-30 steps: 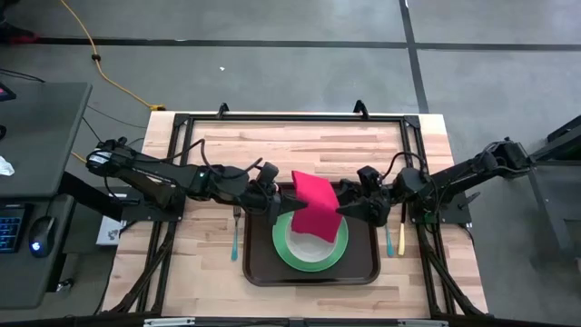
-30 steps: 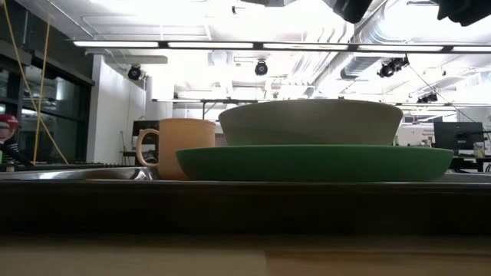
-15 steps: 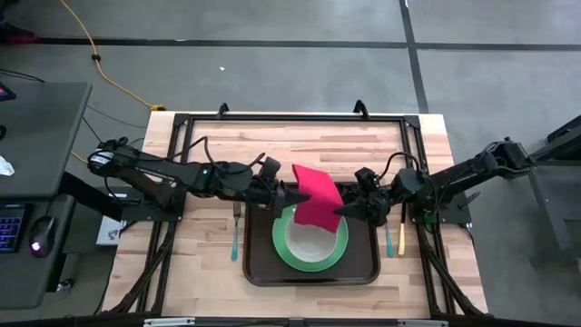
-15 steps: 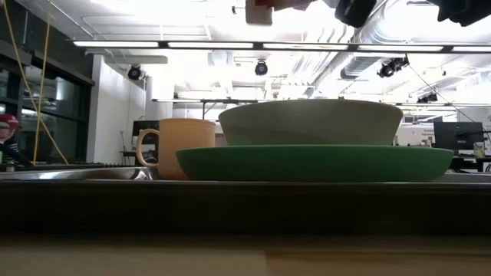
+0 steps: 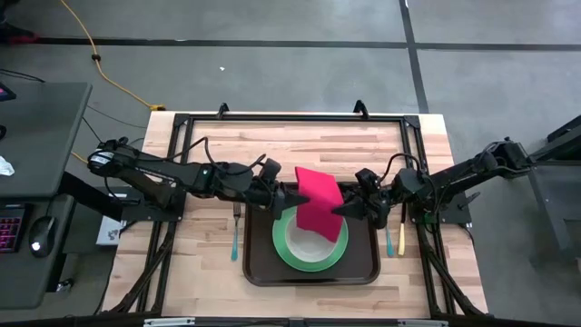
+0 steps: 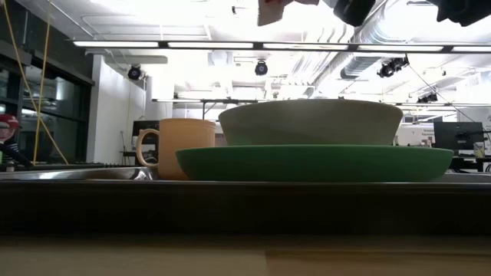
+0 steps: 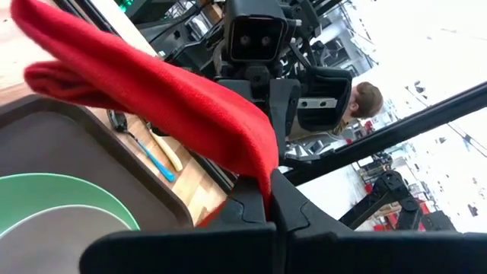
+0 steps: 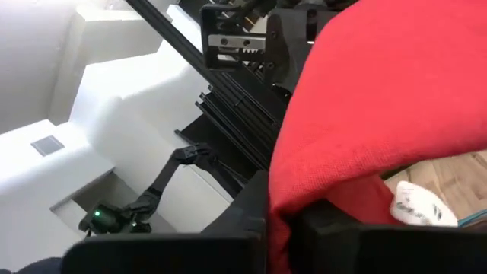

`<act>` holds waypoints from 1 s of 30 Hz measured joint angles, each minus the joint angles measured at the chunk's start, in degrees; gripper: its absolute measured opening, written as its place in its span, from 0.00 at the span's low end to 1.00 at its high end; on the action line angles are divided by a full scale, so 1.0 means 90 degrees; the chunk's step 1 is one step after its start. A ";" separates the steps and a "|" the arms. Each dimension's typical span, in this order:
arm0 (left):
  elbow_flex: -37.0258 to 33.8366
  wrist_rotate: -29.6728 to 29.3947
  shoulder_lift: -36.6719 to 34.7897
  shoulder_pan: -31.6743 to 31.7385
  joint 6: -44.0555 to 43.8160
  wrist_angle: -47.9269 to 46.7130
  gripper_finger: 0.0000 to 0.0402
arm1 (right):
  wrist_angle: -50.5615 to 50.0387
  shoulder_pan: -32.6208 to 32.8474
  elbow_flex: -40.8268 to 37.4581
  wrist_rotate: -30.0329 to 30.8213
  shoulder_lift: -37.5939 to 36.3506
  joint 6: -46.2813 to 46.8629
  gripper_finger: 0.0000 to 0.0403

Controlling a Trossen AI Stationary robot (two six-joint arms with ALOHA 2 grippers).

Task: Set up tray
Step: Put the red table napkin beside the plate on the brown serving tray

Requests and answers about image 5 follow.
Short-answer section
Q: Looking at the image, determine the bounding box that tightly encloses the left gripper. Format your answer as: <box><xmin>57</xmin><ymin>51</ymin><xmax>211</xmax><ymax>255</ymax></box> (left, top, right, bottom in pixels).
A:
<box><xmin>216</xmin><ymin>164</ymin><xmax>310</xmax><ymax>220</ymax></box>

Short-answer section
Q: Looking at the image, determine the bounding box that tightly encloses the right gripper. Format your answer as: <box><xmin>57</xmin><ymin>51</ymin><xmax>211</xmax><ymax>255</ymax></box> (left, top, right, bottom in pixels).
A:
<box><xmin>332</xmin><ymin>188</ymin><xmax>403</xmax><ymax>230</ymax></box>

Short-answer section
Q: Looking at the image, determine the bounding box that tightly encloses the red cloth napkin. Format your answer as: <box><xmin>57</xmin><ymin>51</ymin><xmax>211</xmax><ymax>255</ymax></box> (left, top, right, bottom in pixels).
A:
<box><xmin>294</xmin><ymin>165</ymin><xmax>346</xmax><ymax>244</ymax></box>

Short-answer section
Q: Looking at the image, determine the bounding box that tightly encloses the cream bowl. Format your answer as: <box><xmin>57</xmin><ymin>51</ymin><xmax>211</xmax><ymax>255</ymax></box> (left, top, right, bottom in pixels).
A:
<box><xmin>284</xmin><ymin>221</ymin><xmax>340</xmax><ymax>264</ymax></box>

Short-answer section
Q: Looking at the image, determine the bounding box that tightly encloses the fork with teal handle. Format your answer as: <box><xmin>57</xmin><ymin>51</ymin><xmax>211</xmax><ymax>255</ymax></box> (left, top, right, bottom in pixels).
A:
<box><xmin>230</xmin><ymin>202</ymin><xmax>242</xmax><ymax>263</ymax></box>

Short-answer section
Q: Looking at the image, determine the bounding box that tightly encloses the dark brown serving tray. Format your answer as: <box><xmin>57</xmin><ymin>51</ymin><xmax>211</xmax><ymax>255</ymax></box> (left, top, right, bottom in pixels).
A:
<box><xmin>241</xmin><ymin>181</ymin><xmax>381</xmax><ymax>288</ymax></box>

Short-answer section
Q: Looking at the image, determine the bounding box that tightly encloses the green plate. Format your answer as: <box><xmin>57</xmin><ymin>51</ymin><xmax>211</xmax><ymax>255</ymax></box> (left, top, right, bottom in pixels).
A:
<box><xmin>271</xmin><ymin>206</ymin><xmax>350</xmax><ymax>273</ymax></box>

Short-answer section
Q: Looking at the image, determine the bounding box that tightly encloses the white printed box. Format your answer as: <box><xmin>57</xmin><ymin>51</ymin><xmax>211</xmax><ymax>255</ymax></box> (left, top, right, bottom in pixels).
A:
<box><xmin>96</xmin><ymin>214</ymin><xmax>127</xmax><ymax>247</ymax></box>

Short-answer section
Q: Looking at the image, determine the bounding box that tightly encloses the dark metal cart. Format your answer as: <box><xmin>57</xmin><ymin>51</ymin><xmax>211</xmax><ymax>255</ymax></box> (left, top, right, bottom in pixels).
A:
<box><xmin>517</xmin><ymin>115</ymin><xmax>581</xmax><ymax>273</ymax></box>

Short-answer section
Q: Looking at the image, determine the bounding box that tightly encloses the black computer mouse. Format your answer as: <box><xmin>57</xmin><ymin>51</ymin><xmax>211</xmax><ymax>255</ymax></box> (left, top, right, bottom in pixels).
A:
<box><xmin>28</xmin><ymin>215</ymin><xmax>59</xmax><ymax>259</ymax></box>

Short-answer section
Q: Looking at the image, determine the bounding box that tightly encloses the grey desk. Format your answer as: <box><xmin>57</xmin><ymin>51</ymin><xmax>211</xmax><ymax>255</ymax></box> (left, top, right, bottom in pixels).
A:
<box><xmin>0</xmin><ymin>81</ymin><xmax>93</xmax><ymax>311</ymax></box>

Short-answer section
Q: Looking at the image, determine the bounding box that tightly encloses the black keyboard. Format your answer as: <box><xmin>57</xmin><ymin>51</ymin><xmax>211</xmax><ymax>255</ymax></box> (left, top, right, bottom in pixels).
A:
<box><xmin>0</xmin><ymin>203</ymin><xmax>27</xmax><ymax>254</ymax></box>

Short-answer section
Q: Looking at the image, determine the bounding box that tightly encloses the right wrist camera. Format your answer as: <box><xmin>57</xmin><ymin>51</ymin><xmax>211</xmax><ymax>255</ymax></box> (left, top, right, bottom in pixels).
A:
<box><xmin>354</xmin><ymin>167</ymin><xmax>380</xmax><ymax>192</ymax></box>

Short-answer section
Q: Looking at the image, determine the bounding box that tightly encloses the spoon with teal handle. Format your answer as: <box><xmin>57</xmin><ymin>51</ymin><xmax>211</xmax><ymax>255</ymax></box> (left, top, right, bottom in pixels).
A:
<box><xmin>383</xmin><ymin>225</ymin><xmax>396</xmax><ymax>259</ymax></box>

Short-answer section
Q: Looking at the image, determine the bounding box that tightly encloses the knife with cream handle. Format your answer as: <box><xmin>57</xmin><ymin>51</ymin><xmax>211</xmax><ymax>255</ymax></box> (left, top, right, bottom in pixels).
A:
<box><xmin>397</xmin><ymin>221</ymin><xmax>409</xmax><ymax>257</ymax></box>

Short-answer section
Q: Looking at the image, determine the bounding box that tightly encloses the black aluminium table frame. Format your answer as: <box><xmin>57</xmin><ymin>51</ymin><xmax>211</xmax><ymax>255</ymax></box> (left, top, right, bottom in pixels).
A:
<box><xmin>97</xmin><ymin>100</ymin><xmax>489</xmax><ymax>322</ymax></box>

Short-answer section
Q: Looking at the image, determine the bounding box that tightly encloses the yellow extension cord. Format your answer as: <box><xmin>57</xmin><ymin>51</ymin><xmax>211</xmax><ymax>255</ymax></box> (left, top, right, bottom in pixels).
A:
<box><xmin>58</xmin><ymin>0</ymin><xmax>167</xmax><ymax>113</ymax></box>

